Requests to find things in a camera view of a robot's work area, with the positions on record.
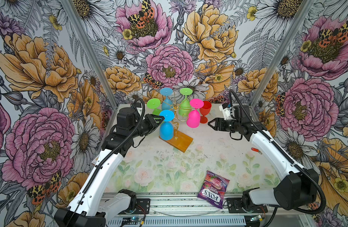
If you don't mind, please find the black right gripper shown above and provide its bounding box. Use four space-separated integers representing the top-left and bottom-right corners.
208 117 241 132

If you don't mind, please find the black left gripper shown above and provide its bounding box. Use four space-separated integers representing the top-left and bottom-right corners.
130 114 165 138

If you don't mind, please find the blue front wine glass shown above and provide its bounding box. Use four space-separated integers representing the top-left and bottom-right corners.
159 110 175 141

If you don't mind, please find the blue wine glass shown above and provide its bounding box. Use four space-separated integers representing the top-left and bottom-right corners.
160 88 173 110
159 110 175 141

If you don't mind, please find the red wine glass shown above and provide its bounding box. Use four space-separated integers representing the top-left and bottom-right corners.
200 101 212 124

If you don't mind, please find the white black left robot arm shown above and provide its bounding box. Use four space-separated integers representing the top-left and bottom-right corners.
54 106 165 227

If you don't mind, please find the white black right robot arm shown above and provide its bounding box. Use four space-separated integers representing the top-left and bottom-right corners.
208 104 322 214

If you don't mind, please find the green left wine glass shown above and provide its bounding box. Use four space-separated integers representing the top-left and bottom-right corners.
147 98 161 115

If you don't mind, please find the green wine glass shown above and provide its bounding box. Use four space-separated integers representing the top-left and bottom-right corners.
147 98 161 115
179 88 193 117

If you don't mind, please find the blue rear wine glass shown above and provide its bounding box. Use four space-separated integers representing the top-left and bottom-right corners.
160 88 173 110

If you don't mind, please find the pink wine glass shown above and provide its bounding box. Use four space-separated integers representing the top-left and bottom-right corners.
186 99 204 128

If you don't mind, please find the green rear wine glass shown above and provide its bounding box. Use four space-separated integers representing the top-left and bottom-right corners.
179 88 193 117

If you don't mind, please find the small red tool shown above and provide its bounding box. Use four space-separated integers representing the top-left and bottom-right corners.
251 148 262 154

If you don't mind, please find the purple Fox's candy bag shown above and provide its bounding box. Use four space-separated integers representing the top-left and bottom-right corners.
197 170 230 209

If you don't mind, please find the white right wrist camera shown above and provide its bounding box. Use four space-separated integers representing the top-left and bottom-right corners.
219 103 234 120

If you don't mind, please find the gold wire wooden glass rack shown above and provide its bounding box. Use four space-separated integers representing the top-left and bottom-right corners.
159 98 193 153

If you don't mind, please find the black right corrugated cable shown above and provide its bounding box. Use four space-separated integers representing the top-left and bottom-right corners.
228 89 327 215

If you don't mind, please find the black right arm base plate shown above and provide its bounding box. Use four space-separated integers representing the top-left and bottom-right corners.
224 197 268 214

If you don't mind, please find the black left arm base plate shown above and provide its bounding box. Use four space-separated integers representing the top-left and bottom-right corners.
120 198 151 215

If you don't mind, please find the aluminium front frame rail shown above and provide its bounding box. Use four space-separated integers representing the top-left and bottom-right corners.
98 193 316 227

